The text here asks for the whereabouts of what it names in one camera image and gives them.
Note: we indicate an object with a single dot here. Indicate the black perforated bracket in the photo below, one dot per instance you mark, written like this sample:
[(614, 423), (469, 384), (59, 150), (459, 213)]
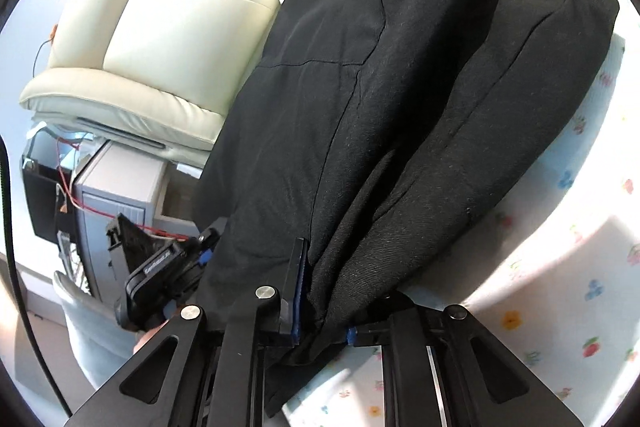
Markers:
[(130, 239)]

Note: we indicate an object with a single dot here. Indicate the black box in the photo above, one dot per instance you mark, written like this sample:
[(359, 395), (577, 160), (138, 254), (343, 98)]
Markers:
[(42, 192)]

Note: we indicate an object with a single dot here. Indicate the white chair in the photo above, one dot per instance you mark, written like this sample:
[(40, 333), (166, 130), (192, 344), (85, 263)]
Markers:
[(95, 342)]

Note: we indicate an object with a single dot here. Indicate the person's left hand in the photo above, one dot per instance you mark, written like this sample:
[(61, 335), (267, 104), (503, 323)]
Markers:
[(147, 339)]

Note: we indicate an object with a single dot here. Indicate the black hooded jacket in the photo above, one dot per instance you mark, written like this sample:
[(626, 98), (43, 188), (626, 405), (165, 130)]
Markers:
[(310, 107)]

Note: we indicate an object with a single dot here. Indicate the small orange item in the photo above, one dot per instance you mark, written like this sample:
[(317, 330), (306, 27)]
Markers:
[(54, 34)]

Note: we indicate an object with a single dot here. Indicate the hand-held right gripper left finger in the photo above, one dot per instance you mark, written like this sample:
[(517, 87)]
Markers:
[(298, 307)]

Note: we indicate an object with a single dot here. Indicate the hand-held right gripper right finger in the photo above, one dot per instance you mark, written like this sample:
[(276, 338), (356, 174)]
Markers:
[(372, 336)]

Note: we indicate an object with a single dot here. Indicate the white floral bedsheet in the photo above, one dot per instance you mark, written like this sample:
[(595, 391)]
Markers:
[(550, 232)]

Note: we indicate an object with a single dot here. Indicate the black twill garment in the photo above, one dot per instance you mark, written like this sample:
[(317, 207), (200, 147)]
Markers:
[(500, 107)]

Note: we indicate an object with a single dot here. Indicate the cream padded headboard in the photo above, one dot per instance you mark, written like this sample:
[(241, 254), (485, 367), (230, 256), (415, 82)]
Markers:
[(165, 7)]

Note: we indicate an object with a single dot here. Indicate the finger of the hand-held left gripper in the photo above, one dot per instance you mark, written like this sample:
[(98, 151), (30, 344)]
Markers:
[(206, 252)]

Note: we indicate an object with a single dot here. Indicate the grey white bedside cabinet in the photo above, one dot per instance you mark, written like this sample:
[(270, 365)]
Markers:
[(125, 187)]

